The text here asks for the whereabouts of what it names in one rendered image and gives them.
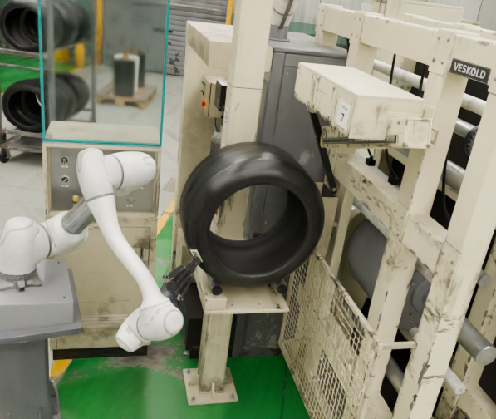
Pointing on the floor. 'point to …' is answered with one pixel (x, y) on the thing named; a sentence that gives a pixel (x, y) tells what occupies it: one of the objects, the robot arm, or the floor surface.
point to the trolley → (31, 131)
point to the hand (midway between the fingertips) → (193, 264)
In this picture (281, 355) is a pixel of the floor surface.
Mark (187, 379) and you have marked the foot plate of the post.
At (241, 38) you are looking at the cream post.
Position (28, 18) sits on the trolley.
